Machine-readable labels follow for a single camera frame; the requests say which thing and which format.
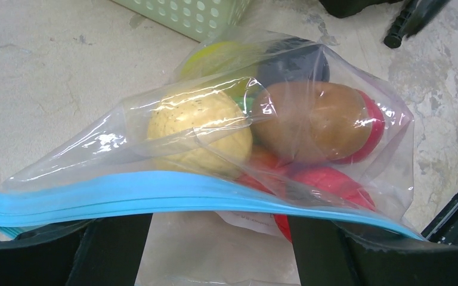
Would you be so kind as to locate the yellow fake lemon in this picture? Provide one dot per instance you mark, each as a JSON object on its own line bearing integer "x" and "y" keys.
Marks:
{"x": 202, "y": 132}

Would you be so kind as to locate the brown fake potato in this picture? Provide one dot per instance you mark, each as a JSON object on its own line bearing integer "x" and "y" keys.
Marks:
{"x": 314, "y": 122}

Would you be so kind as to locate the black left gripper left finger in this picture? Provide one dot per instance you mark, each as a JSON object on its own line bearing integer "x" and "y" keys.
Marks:
{"x": 103, "y": 251}

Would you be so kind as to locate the black toolbox clear lids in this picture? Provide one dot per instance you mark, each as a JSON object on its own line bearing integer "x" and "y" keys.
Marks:
{"x": 347, "y": 8}

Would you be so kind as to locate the green yellow fake mango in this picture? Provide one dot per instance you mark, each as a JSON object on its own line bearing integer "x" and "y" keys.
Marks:
{"x": 232, "y": 65}

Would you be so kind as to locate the dark purple fake fruit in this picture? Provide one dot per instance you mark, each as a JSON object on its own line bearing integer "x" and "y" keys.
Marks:
{"x": 293, "y": 59}

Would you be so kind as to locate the clear zip bag blue seal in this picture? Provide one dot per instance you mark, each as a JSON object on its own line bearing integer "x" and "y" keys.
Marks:
{"x": 106, "y": 170}

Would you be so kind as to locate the red orange fake tomato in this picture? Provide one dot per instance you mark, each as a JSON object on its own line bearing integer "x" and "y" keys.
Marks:
{"x": 302, "y": 183}

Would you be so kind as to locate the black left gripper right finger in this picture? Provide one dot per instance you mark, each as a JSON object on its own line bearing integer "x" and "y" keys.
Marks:
{"x": 337, "y": 253}

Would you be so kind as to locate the green perforated plastic basket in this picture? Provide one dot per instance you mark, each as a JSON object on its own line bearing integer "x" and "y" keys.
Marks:
{"x": 196, "y": 19}

